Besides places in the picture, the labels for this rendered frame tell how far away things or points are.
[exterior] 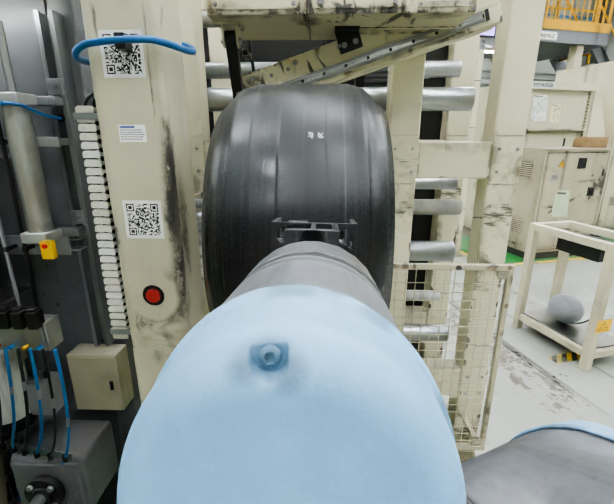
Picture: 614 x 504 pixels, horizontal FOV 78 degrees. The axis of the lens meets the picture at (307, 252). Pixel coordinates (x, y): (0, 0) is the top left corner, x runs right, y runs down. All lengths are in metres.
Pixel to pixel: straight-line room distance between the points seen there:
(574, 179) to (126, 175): 4.89
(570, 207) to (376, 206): 4.81
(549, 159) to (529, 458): 4.75
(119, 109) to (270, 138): 0.32
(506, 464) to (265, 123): 0.51
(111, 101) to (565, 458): 0.78
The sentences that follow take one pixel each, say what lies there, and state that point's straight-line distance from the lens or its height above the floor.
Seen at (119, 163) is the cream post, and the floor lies 1.33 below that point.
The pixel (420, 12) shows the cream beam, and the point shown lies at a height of 1.64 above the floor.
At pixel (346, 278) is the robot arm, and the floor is 1.32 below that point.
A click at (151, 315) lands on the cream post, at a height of 1.01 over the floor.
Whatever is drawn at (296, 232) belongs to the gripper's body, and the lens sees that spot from 0.25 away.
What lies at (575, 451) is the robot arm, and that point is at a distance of 0.27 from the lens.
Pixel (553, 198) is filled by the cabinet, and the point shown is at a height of 0.71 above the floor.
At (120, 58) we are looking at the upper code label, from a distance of 0.80.
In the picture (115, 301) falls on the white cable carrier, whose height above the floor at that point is 1.04.
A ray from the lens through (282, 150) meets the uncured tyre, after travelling 0.57.
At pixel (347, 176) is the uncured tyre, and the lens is 0.55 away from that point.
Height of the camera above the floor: 1.38
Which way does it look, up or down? 17 degrees down
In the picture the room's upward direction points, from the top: straight up
